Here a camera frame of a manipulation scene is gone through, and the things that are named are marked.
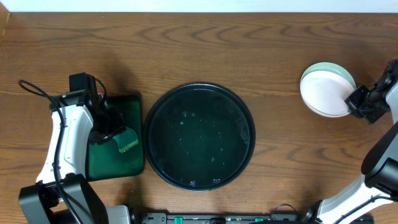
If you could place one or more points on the round black tray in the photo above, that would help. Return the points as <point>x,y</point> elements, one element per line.
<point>199,136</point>

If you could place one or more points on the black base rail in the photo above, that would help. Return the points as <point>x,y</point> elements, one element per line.
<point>163,218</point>

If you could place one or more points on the green yellow sponge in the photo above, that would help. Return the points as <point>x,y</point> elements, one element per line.
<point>126,139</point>

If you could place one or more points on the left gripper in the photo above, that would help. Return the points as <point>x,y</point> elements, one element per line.
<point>106,132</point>

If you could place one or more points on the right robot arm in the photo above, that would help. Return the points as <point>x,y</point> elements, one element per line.
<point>376,186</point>

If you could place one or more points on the green rectangular sponge tray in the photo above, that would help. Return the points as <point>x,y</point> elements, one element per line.
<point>105,161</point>

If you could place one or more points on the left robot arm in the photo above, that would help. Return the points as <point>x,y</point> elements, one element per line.
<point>62,193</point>

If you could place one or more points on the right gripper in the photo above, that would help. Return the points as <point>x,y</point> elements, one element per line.
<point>352,100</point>

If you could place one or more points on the pink plate with green stain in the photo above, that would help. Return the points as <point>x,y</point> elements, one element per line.
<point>325,93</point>

